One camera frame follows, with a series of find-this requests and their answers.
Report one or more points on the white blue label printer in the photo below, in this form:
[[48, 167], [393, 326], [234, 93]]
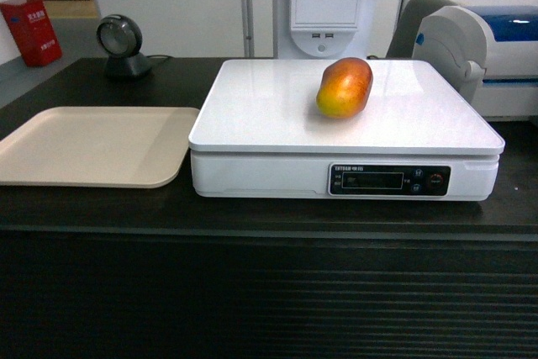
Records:
[[488, 54]]

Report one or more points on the red yellow mango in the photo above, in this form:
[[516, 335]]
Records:
[[345, 88]]

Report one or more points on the white receipt printer kiosk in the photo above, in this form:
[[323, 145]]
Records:
[[321, 29]]

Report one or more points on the red fire extinguisher box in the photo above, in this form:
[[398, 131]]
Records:
[[32, 31]]

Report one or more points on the black checkout counter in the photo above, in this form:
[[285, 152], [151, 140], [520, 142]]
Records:
[[165, 273]]

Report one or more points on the black barcode scanner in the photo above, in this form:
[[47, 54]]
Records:
[[121, 38]]

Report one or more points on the beige plastic tray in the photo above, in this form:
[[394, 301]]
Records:
[[127, 147]]

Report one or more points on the white checkout scale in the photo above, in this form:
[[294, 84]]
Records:
[[260, 135]]

